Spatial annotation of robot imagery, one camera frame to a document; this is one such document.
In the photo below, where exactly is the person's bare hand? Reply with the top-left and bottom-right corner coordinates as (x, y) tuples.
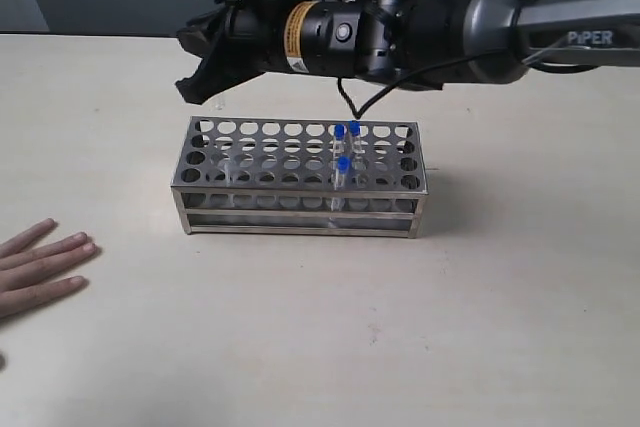
(1, 217), (103, 331)

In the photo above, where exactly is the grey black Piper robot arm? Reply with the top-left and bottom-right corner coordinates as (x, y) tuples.
(176, 0), (639, 104)

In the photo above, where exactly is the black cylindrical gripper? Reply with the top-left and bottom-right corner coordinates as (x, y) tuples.
(175, 0), (361, 104)

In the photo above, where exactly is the stainless steel test tube rack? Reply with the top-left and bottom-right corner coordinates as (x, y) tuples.
(171, 117), (428, 238)

